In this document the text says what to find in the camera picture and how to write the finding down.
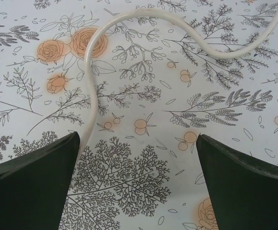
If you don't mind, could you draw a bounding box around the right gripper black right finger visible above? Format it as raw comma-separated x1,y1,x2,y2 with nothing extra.
196,133,278,230

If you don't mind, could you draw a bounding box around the floral tablecloth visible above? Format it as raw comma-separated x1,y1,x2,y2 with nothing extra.
0,0,278,230

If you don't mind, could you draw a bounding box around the white power strip cable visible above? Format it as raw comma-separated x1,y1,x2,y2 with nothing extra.
80,0,278,154

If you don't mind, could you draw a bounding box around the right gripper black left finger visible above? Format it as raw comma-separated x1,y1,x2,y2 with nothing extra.
0,131,81,230

